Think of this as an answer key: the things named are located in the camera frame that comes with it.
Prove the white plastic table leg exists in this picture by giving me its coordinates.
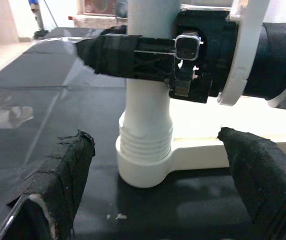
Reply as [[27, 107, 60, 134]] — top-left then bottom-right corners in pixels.
[[117, 0, 181, 161]]

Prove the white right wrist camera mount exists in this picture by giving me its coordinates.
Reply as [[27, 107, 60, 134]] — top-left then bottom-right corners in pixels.
[[216, 0, 270, 107]]

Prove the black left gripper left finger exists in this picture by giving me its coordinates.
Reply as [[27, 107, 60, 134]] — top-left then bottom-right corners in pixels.
[[6, 128, 96, 240]]

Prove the beige cloth covered bench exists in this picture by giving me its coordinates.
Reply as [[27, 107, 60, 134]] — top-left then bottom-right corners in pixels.
[[72, 14, 129, 28]]

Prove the black table cloth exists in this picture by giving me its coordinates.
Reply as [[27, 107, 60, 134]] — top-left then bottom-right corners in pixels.
[[0, 26, 286, 240]]

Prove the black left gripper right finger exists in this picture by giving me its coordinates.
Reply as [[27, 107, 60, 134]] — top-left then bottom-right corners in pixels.
[[217, 126, 286, 240]]

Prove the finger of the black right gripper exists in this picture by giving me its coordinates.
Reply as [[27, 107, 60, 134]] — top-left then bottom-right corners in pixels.
[[75, 33, 178, 83], [100, 24, 128, 36]]

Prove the black floor mop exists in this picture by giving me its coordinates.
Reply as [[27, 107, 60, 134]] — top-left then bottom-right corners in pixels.
[[29, 0, 59, 38]]

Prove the orange lid storage box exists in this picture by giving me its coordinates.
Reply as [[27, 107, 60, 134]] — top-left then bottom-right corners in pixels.
[[84, 0, 118, 15]]

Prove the white plastic children table top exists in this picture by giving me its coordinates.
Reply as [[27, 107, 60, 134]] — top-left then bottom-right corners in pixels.
[[115, 94, 286, 188]]

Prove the large clear tape patch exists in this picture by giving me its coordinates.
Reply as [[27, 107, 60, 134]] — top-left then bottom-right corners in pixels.
[[0, 89, 35, 130]]

